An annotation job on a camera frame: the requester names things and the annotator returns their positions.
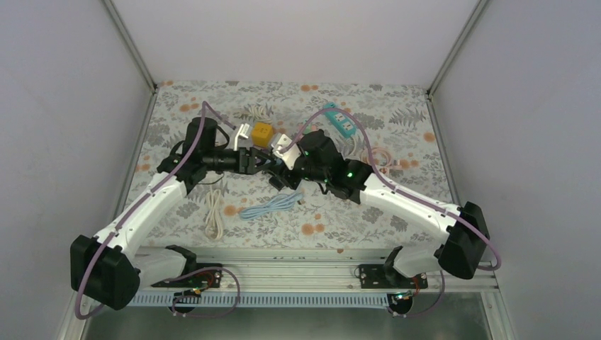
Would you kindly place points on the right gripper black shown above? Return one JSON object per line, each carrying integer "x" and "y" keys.
{"x": 292, "y": 182}

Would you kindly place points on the floral table cloth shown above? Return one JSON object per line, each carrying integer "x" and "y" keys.
{"x": 394, "y": 134}

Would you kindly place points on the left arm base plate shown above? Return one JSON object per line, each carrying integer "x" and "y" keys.
{"x": 202, "y": 281}

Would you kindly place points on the yellow cube power socket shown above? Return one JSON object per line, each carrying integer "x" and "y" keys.
{"x": 262, "y": 134}

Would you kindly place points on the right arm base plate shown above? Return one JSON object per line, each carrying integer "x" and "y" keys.
{"x": 377, "y": 276}

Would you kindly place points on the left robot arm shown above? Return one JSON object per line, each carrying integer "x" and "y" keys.
{"x": 104, "y": 267}

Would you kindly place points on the aluminium rail frame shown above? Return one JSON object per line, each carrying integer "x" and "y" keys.
{"x": 317, "y": 270}

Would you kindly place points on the teal power strip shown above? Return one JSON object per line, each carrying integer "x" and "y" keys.
{"x": 342, "y": 123}

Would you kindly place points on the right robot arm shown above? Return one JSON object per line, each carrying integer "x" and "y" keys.
{"x": 459, "y": 232}

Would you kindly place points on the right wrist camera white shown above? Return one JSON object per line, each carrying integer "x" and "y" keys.
{"x": 285, "y": 149}

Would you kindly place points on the light blue cable duct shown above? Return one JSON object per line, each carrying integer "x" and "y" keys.
{"x": 353, "y": 300}

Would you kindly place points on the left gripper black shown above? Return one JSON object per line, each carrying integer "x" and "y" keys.
{"x": 246, "y": 164}

